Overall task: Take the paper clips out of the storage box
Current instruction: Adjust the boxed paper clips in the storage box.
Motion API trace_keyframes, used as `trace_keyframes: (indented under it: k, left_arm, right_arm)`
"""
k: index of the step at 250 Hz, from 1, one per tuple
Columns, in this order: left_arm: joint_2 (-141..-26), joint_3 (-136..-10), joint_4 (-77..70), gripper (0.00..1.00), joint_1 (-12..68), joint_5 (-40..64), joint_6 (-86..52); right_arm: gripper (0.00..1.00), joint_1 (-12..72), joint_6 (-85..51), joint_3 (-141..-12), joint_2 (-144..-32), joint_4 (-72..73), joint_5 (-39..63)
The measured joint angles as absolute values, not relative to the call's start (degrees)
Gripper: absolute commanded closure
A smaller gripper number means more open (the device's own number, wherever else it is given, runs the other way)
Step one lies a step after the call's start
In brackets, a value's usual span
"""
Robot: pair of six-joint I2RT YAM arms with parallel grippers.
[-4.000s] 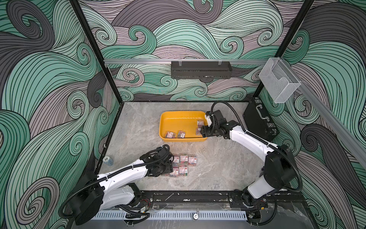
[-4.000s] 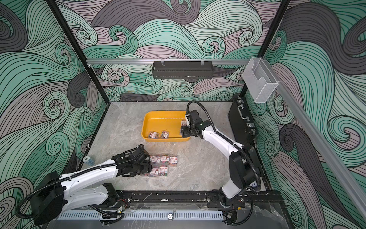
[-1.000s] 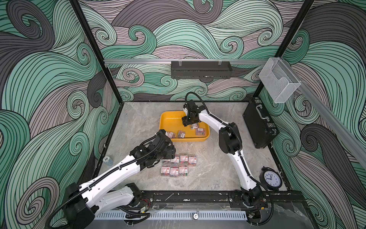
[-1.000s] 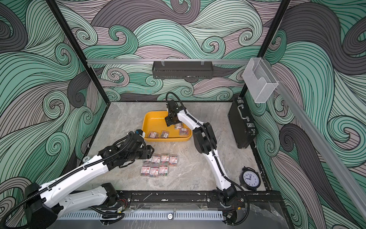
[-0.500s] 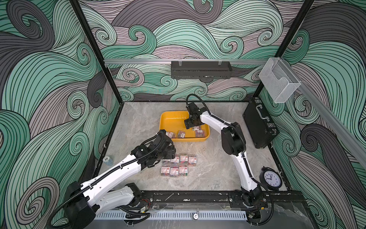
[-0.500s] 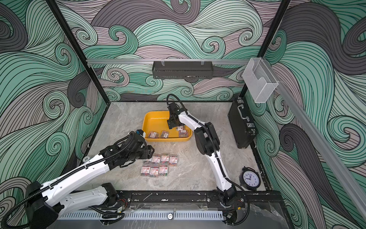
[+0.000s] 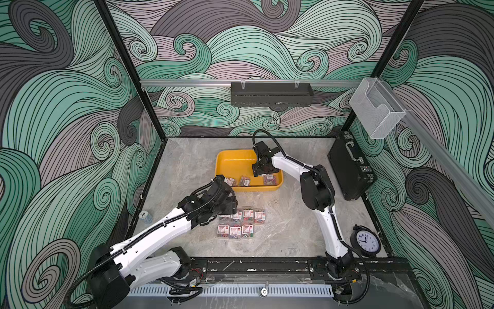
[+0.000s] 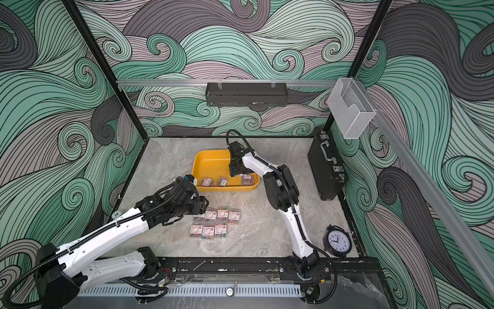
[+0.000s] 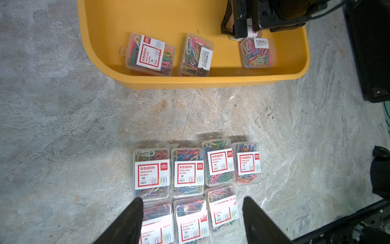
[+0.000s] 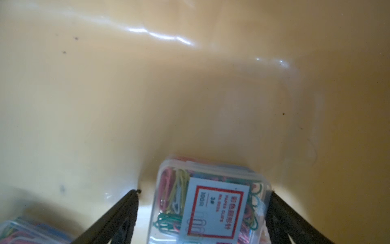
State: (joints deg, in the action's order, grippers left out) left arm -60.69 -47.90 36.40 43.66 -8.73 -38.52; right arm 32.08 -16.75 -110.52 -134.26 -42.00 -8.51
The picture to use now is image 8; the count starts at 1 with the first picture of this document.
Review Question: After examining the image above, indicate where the white slotted cable duct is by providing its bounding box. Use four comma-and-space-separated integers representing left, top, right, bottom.
79, 283, 302, 297

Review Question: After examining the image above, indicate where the clear acrylic wall holder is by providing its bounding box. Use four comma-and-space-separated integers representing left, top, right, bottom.
327, 77, 376, 140

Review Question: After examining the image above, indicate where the black round alarm clock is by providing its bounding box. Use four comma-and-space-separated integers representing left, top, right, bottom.
323, 225, 352, 258

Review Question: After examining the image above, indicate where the black briefcase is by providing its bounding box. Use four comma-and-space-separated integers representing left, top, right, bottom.
307, 130, 347, 201

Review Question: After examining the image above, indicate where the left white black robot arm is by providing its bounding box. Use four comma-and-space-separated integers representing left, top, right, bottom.
2, 175, 209, 308

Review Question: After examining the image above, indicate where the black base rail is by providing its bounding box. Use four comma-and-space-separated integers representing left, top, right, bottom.
73, 256, 383, 283

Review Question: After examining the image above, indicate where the small clear plastic bottle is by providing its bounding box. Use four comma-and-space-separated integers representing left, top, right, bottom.
111, 211, 121, 220

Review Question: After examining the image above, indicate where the paper clip box barcode side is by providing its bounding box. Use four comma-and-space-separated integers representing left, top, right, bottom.
216, 176, 228, 187

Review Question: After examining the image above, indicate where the paper clip box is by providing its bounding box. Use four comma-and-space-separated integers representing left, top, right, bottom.
214, 223, 228, 239
201, 177, 215, 187
205, 209, 217, 223
241, 175, 255, 186
216, 207, 229, 222
193, 214, 205, 224
228, 209, 241, 224

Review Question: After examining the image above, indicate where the yellow plastic storage tray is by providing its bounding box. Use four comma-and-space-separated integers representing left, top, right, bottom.
192, 149, 261, 192

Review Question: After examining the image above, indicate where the aluminium rail right wall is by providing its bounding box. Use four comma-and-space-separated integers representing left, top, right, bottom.
356, 81, 493, 295

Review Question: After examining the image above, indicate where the aluminium rail wall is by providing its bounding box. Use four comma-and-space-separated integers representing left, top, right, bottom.
116, 78, 337, 88
356, 81, 493, 295

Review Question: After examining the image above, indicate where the paper clip box removed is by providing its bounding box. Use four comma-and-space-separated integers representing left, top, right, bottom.
189, 224, 203, 238
201, 225, 215, 240

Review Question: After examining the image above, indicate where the aluminium rail back wall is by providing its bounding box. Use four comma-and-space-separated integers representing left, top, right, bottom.
116, 78, 337, 88

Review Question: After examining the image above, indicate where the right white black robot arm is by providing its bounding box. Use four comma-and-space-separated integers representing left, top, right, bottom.
226, 129, 332, 280

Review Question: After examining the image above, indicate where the black wall-mounted tray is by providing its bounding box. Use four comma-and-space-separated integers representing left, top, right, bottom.
205, 83, 289, 108

